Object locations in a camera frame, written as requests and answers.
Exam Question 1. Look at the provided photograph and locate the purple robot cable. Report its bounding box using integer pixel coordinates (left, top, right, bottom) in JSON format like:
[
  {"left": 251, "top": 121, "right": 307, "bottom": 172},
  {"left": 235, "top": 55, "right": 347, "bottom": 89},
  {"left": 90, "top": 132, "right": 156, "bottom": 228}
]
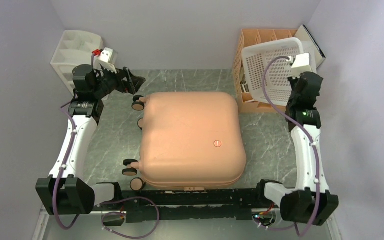
[{"left": 49, "top": 99, "right": 160, "bottom": 240}]

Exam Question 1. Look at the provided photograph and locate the pink hard-shell suitcase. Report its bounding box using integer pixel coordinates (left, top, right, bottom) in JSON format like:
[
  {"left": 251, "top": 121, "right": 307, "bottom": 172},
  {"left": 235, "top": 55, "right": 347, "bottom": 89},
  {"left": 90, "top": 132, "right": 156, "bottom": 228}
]
[{"left": 128, "top": 92, "right": 247, "bottom": 189}]

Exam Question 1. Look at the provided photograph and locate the white flat board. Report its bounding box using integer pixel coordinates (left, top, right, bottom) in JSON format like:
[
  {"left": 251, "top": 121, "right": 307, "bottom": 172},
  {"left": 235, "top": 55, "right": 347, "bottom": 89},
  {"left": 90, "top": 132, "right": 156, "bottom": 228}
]
[{"left": 294, "top": 24, "right": 326, "bottom": 69}]

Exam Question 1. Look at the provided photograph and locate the white plastic drawer organizer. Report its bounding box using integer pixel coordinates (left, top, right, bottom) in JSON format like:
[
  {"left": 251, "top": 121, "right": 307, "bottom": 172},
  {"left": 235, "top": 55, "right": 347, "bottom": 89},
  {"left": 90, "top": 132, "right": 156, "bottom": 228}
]
[{"left": 50, "top": 30, "right": 104, "bottom": 85}]

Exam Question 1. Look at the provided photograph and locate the white plastic mesh basket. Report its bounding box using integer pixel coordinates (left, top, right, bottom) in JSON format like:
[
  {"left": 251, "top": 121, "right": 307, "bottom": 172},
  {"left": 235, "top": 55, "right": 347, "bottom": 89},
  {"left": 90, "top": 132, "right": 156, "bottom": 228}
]
[{"left": 241, "top": 37, "right": 304, "bottom": 107}]

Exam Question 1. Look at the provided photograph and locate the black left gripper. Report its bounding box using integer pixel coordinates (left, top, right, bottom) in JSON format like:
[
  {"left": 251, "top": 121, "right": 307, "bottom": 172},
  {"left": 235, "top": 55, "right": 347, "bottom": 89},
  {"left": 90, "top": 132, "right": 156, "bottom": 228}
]
[{"left": 92, "top": 63, "right": 145, "bottom": 99}]

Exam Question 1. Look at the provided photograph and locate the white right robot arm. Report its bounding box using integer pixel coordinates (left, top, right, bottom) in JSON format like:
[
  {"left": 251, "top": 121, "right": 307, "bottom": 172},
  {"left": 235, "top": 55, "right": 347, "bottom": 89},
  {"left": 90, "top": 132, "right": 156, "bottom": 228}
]
[{"left": 254, "top": 72, "right": 339, "bottom": 226}]

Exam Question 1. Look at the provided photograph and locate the orange plastic file rack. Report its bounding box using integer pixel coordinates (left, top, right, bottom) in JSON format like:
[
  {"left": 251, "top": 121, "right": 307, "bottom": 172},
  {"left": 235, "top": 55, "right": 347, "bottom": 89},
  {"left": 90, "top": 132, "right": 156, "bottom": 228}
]
[{"left": 232, "top": 27, "right": 299, "bottom": 114}]

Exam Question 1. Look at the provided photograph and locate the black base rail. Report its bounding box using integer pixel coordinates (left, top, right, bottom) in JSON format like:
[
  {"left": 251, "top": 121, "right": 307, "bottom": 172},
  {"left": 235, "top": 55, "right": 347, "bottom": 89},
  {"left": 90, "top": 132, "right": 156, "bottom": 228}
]
[{"left": 92, "top": 186, "right": 272, "bottom": 223}]

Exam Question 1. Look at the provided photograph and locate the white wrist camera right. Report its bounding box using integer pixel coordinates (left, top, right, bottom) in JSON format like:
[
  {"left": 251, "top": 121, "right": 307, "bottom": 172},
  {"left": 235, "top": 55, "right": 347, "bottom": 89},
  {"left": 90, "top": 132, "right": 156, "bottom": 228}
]
[{"left": 288, "top": 52, "right": 313, "bottom": 78}]

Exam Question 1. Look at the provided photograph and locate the black suitcase wheel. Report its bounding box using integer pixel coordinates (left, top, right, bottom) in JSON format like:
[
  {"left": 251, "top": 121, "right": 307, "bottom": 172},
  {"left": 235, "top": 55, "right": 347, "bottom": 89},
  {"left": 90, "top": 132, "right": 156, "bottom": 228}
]
[
  {"left": 131, "top": 95, "right": 147, "bottom": 111},
  {"left": 122, "top": 158, "right": 146, "bottom": 192}
]

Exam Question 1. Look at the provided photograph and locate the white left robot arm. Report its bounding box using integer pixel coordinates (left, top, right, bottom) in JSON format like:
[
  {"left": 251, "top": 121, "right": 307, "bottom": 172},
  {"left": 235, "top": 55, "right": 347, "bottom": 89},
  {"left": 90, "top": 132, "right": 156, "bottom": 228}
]
[{"left": 35, "top": 64, "right": 146, "bottom": 216}]

